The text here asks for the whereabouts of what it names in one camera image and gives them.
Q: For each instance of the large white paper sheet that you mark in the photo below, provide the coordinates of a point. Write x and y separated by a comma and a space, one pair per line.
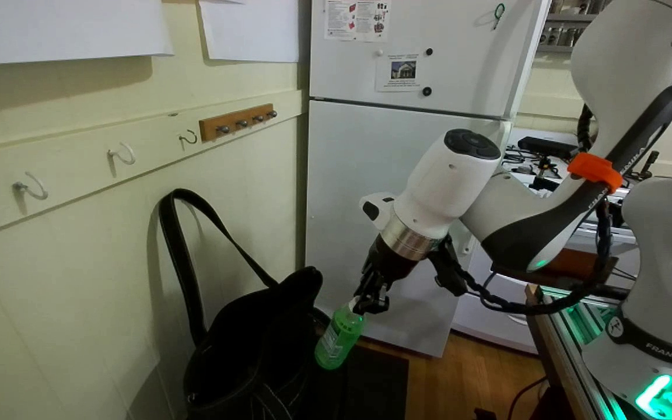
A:
64, 27

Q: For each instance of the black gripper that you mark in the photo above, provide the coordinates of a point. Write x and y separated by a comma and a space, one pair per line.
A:
388, 269

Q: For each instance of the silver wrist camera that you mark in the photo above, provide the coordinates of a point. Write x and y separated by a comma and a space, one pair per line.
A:
377, 212

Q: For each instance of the green plastic bottle white cap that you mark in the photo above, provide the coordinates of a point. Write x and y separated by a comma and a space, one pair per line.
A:
338, 340

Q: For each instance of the white kitchen stove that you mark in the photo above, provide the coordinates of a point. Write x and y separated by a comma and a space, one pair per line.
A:
490, 319

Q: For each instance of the small white paper sheet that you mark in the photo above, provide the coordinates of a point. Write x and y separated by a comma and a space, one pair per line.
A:
251, 27

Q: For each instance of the aluminium robot base cart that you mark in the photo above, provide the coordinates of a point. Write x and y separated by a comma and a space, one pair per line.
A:
564, 341

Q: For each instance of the wooden key hook rack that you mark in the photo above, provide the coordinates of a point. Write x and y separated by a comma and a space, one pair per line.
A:
235, 123

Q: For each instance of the printed paper fridge notice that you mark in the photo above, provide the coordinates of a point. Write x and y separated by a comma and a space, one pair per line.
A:
357, 17

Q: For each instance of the black tote bag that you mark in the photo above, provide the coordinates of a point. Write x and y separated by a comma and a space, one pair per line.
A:
234, 341

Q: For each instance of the white refrigerator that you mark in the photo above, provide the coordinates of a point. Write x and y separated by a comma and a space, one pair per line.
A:
366, 148

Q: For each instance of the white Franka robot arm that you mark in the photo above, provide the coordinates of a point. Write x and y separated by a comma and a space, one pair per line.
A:
444, 187

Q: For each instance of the photo fridge magnet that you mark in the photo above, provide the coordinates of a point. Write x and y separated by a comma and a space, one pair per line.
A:
402, 68

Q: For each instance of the black floor mat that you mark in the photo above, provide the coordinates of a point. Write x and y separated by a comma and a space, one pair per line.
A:
374, 387

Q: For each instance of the metal wall hook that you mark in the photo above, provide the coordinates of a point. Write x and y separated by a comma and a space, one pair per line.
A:
122, 155
188, 138
30, 187

